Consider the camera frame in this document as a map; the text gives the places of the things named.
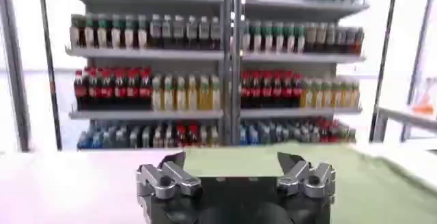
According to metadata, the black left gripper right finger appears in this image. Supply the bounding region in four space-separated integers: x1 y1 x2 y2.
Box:
277 152 337 199

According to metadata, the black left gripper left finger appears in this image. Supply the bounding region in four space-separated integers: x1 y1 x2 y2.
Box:
136 151 203 201

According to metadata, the pale green cloth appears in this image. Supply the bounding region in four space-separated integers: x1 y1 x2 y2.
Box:
183 142 437 224

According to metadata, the grey shelf of bottles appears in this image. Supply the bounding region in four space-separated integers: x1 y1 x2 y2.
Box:
61 0 371 150

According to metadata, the grey metal rack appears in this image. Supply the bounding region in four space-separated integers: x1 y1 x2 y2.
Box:
368 0 437 143

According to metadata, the thin black pole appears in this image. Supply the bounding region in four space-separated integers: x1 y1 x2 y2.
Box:
36 0 64 151

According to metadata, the grey metal frame post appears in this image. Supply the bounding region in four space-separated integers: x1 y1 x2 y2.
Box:
0 0 32 153

